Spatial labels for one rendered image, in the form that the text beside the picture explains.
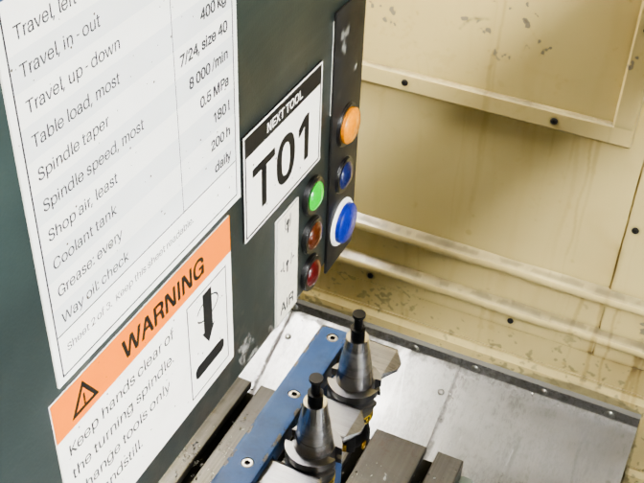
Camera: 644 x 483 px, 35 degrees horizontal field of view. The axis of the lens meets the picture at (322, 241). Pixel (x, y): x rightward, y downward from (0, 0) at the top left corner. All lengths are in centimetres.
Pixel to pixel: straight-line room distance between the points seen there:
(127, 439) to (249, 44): 21
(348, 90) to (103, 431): 28
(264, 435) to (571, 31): 65
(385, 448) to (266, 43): 109
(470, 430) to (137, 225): 131
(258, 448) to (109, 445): 62
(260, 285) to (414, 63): 89
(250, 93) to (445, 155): 102
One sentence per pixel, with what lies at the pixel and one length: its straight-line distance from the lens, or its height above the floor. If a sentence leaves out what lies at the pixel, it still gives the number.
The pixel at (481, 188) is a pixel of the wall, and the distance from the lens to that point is 155.
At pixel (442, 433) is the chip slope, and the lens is 173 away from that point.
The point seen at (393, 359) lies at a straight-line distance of 124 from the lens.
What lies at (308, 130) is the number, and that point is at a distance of 62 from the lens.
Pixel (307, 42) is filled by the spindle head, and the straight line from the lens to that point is 59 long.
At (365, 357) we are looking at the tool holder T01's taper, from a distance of 116.
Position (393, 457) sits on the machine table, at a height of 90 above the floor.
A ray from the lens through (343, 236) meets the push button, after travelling 71.
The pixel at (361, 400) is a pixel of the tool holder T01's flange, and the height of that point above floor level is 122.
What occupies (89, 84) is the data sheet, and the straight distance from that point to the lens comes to 41.
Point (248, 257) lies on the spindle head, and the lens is 59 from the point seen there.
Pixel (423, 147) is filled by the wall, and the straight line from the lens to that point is 154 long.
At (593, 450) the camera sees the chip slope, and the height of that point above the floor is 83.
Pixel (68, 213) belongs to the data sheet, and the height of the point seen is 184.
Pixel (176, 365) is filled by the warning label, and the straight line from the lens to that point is 55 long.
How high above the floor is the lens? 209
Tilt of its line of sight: 38 degrees down
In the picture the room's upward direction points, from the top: 2 degrees clockwise
